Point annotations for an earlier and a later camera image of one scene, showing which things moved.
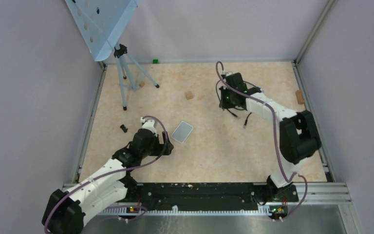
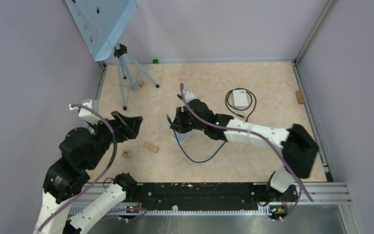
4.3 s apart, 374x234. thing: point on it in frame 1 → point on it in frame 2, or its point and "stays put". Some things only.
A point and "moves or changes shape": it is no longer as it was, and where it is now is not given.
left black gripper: x=164 y=148 → x=133 y=123
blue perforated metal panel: x=101 y=22 stays put
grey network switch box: x=182 y=131 stays put
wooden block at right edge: x=300 y=97 stays put
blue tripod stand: x=130 y=74 stays put
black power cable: x=247 y=118 moves or changes shape
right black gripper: x=224 y=104 → x=177 y=125
